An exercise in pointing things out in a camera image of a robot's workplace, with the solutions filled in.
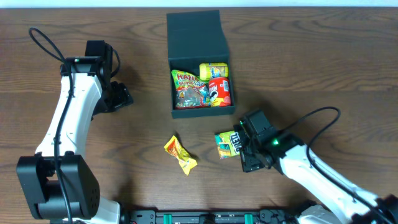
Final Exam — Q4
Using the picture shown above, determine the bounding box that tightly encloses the green Pretz snack box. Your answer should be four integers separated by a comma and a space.
215, 131, 242, 159

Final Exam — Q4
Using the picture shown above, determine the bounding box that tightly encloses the red Pringles can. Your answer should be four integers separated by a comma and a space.
208, 77, 232, 107

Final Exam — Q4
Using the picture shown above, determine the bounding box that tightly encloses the green Haribo gummy bag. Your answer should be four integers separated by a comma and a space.
171, 70, 210, 110

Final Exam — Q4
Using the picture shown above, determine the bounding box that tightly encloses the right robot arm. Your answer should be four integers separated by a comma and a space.
234, 110, 397, 223

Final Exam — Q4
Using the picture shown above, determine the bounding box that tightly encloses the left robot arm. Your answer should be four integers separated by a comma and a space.
16, 40, 133, 223

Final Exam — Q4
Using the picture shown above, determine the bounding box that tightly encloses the yellow orange candy packet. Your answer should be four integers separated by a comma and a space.
164, 136, 197, 176

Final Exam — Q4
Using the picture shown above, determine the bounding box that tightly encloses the dark green open box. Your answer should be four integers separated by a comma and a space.
166, 10, 236, 119

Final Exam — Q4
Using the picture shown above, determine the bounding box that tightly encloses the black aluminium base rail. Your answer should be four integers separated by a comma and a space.
120, 209, 298, 224

